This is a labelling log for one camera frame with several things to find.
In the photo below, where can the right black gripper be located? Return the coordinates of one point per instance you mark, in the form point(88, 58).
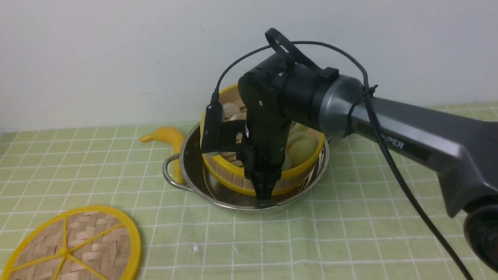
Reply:
point(267, 128)

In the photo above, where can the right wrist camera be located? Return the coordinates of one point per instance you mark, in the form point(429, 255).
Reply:
point(219, 136)

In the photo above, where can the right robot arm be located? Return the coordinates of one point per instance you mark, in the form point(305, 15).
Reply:
point(460, 150)

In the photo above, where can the green round bun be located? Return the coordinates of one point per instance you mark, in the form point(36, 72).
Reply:
point(301, 150)

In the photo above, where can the stainless steel pot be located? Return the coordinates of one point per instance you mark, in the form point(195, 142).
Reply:
point(201, 182)

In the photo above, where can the woven bamboo steamer lid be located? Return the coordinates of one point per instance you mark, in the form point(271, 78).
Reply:
point(86, 243)

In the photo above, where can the yellow banana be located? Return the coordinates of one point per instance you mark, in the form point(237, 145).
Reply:
point(175, 138)

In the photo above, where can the round white bun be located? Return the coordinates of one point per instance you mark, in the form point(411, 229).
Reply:
point(230, 109)

